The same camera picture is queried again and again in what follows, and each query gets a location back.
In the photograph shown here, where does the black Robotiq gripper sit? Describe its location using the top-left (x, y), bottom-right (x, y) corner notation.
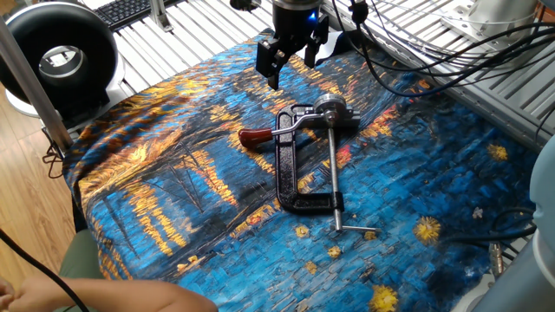
top-left (255, 0), bottom-right (330, 91)

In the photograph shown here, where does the green trousers leg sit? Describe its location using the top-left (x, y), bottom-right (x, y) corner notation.
top-left (58, 229), bottom-right (106, 282)

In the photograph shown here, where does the black C-clamp with metal screw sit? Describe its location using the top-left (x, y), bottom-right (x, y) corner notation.
top-left (275, 93), bottom-right (382, 235)

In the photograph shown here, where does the black gripper cable bundle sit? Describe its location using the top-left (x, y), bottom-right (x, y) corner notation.
top-left (331, 0), bottom-right (555, 88)

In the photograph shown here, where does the aluminium profile post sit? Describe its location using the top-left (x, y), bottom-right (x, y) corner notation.
top-left (0, 16), bottom-right (74, 153)

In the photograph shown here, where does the black table edge cable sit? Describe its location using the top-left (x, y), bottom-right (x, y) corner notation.
top-left (441, 206), bottom-right (539, 263)

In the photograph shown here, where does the black computer keyboard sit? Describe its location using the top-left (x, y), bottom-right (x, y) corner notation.
top-left (93, 0), bottom-right (187, 32)

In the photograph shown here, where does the thin black hanging cable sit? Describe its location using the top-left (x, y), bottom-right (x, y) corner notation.
top-left (42, 128), bottom-right (65, 179)

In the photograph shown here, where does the person's left hand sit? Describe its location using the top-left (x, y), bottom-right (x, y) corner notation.
top-left (0, 276), bottom-right (16, 312)

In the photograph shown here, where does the blue and yellow painting tablecloth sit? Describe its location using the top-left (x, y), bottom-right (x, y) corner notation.
top-left (62, 28), bottom-right (539, 312)

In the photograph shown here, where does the person's right forearm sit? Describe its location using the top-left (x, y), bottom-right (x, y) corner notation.
top-left (42, 276), bottom-right (219, 312)

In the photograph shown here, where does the black round knob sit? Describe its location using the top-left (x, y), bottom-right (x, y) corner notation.
top-left (229, 0), bottom-right (262, 12)

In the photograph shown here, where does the metal lever with red handle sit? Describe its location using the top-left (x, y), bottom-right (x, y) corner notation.
top-left (237, 112), bottom-right (330, 151)

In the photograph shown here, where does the aluminium angle bracket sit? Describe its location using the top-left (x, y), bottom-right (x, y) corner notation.
top-left (149, 0), bottom-right (174, 32)

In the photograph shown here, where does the person's right hand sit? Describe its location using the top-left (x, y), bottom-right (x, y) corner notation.
top-left (7, 276), bottom-right (49, 312)

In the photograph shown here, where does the thick black floor cable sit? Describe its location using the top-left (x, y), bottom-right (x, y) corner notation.
top-left (0, 228), bottom-right (90, 312)

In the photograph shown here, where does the black ring-shaped fan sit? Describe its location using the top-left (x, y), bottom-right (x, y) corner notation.
top-left (0, 2), bottom-right (119, 127)

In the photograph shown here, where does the silver cable connector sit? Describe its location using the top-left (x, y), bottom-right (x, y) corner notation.
top-left (488, 241), bottom-right (506, 278)

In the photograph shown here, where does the metal robot mounting plate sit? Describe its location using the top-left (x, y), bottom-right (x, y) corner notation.
top-left (441, 0), bottom-right (539, 49)

